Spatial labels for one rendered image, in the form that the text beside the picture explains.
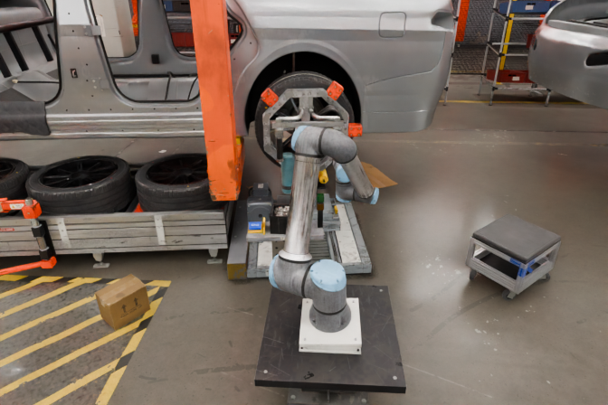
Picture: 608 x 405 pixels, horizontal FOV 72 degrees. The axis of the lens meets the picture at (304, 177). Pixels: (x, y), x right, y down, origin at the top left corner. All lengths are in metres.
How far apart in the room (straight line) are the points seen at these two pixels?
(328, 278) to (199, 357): 0.90
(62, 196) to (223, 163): 1.12
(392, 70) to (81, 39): 1.98
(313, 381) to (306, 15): 2.04
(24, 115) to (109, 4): 4.03
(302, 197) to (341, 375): 0.73
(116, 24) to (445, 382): 6.33
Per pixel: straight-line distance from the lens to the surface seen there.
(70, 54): 3.14
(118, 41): 7.20
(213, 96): 2.37
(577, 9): 5.54
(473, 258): 2.88
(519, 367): 2.52
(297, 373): 1.88
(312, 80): 2.69
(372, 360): 1.94
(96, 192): 3.08
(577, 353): 2.73
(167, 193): 2.86
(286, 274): 1.87
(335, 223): 3.04
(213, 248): 2.89
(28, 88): 4.18
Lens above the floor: 1.75
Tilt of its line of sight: 25 degrees down
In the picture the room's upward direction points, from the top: straight up
